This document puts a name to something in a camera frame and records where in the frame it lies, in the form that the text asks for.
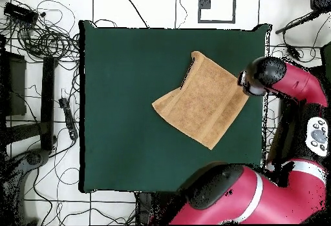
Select long black cable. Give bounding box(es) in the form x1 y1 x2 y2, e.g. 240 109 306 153
120 0 150 29

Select tan terry towel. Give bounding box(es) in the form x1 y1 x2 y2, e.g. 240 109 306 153
151 50 250 150

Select black hub box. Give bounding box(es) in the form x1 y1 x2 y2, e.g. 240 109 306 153
3 1 39 25

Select tangled black cables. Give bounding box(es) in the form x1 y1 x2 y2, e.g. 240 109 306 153
0 0 81 64

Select black power adapter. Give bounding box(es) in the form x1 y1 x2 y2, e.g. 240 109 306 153
285 43 302 62

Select dark green hanging cloth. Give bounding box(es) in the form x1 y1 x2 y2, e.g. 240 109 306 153
320 42 331 82

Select grey rectangular floor frame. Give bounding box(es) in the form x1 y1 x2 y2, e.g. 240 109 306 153
197 0 237 25

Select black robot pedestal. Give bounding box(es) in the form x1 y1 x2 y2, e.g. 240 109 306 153
136 191 166 225

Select black power strip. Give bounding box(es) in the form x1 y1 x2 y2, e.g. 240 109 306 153
58 97 79 141

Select dark green table cloth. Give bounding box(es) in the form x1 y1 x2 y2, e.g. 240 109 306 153
78 19 271 194

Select grey tripod base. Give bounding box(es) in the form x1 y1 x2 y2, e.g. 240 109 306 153
0 147 51 225

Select dark flat panel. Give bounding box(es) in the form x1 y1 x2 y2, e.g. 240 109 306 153
0 50 27 117

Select black stand bar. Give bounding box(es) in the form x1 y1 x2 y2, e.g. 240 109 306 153
40 56 58 152

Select black device box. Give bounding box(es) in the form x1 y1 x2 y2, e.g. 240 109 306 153
309 0 331 12

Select black rod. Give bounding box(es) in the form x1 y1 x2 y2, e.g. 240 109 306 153
274 10 323 35

